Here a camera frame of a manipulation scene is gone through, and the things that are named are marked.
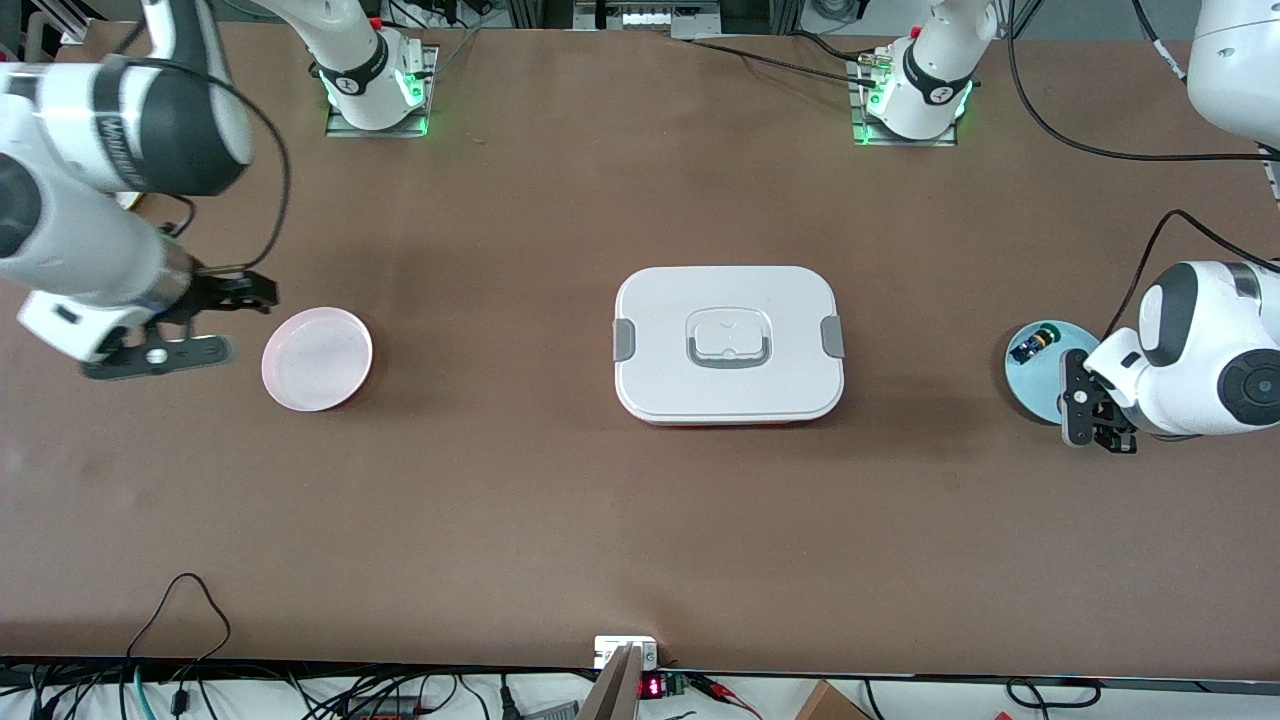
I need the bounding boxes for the brown cardboard box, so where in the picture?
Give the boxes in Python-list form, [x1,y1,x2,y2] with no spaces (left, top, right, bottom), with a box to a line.
[795,680,871,720]

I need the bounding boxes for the white lunch box grey latches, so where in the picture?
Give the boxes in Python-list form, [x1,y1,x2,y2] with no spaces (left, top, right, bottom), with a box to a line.
[612,265,846,428]

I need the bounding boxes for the small white box device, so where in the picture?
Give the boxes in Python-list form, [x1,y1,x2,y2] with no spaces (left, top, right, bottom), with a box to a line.
[595,636,658,669]

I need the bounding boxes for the light blue round plate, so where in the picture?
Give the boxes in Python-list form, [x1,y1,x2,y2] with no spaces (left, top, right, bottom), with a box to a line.
[1004,319,1103,427]

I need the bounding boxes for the pink round plate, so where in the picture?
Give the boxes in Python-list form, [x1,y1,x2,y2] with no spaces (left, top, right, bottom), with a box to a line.
[262,307,374,413]

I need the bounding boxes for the red black test leads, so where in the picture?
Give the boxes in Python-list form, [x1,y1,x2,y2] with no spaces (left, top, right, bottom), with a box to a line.
[688,673,763,719]

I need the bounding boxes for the white power strip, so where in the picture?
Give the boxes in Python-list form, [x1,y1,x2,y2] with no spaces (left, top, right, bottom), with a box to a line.
[575,0,723,33]

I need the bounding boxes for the aluminium bar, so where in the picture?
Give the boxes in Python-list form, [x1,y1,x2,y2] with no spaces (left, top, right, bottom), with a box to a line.
[580,645,644,720]

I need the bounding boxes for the green push button switch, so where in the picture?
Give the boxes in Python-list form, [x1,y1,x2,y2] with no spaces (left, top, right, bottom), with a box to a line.
[1008,322,1063,366]

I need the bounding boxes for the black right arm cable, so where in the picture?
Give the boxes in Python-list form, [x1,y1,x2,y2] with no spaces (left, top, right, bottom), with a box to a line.
[110,55,291,276]

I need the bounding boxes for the black looped cable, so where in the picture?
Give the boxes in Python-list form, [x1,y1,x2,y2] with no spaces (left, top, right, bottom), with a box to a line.
[125,573,233,691]

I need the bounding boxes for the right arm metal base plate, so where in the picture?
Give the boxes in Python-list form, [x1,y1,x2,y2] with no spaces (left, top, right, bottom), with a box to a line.
[325,45,439,138]

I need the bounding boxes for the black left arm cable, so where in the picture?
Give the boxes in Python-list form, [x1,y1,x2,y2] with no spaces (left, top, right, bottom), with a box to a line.
[1008,0,1280,341]

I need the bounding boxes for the black flat cable loop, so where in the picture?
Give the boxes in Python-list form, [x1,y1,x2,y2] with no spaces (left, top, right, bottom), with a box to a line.
[1005,678,1103,711]

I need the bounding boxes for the aluminium frame profile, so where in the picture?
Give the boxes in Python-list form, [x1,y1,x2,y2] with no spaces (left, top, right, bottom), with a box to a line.
[20,0,101,46]

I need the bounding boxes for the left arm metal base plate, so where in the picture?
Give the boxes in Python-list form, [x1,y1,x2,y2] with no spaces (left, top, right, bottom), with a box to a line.
[850,55,959,148]

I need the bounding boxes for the black cable to arm base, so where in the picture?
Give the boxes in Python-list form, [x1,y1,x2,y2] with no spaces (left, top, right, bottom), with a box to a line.
[672,30,886,89]

